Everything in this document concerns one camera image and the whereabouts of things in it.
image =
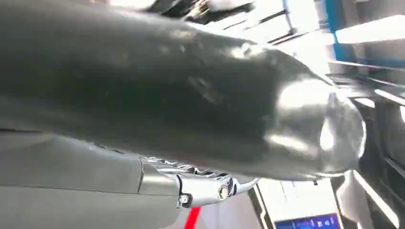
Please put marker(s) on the blue frame post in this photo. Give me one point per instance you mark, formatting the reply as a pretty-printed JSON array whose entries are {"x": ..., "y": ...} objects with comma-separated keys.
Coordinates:
[{"x": 340, "y": 52}]

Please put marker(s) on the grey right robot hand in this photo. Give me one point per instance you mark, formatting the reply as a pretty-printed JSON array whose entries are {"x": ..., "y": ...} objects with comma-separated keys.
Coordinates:
[{"x": 164, "y": 94}]

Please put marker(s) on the red strip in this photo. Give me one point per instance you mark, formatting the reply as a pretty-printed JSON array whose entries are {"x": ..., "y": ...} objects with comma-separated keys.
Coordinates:
[{"x": 192, "y": 218}]

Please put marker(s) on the blue display screen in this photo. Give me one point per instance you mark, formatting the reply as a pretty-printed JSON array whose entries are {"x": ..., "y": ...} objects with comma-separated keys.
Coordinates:
[{"x": 308, "y": 222}]

